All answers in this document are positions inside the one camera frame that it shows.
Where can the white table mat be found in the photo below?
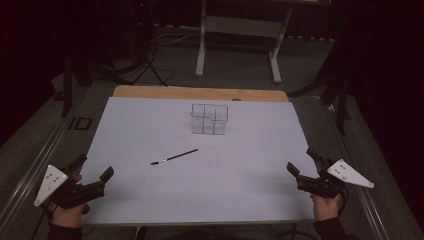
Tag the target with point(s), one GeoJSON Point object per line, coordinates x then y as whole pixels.
{"type": "Point", "coordinates": [233, 180]}

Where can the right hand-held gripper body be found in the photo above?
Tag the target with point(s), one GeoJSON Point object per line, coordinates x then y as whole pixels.
{"type": "Point", "coordinates": [325, 186]}

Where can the grey metal desk frame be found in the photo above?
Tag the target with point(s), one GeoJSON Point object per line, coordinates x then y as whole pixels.
{"type": "Point", "coordinates": [243, 26]}

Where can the person's left hand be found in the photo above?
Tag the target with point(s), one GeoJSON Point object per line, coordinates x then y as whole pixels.
{"type": "Point", "coordinates": [68, 218]}

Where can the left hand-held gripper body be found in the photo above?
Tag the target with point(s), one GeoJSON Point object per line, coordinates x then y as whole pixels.
{"type": "Point", "coordinates": [66, 195]}

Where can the clear plastic organizer box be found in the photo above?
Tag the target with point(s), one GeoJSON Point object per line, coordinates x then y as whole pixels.
{"type": "Point", "coordinates": [210, 120]}

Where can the metal floor rail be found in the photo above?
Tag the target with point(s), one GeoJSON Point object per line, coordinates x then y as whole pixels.
{"type": "Point", "coordinates": [365, 200]}
{"type": "Point", "coordinates": [33, 170]}

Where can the person's right hand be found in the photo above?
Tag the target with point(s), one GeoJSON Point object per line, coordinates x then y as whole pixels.
{"type": "Point", "coordinates": [326, 208]}

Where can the black floor plate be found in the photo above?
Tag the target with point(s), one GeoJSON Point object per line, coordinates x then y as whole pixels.
{"type": "Point", "coordinates": [80, 123]}

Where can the black tripod stand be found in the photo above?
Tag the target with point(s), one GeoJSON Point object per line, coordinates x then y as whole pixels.
{"type": "Point", "coordinates": [341, 96]}
{"type": "Point", "coordinates": [143, 63]}

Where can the black pen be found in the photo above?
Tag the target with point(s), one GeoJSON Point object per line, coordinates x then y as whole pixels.
{"type": "Point", "coordinates": [175, 156]}

